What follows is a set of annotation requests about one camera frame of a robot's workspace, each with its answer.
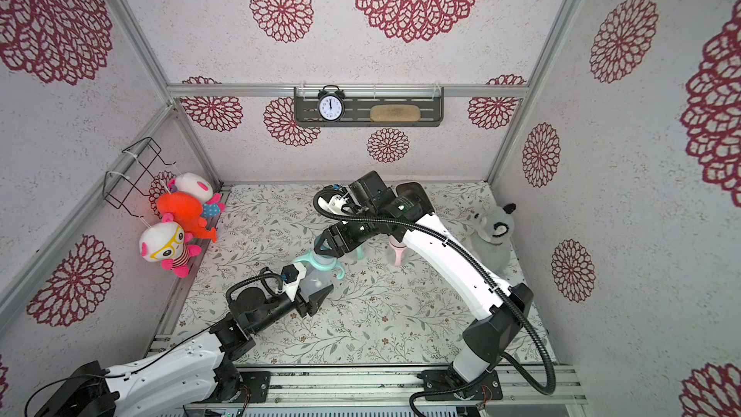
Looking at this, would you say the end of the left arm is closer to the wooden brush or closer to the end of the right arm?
the end of the right arm

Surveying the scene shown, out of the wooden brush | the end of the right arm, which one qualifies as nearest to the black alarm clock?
the wooden brush

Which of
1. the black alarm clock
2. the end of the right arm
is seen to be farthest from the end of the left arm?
the black alarm clock

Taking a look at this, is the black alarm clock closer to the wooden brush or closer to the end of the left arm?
the wooden brush

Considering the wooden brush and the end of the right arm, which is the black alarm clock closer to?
the wooden brush

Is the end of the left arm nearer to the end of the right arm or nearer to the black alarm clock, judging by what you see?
the end of the right arm
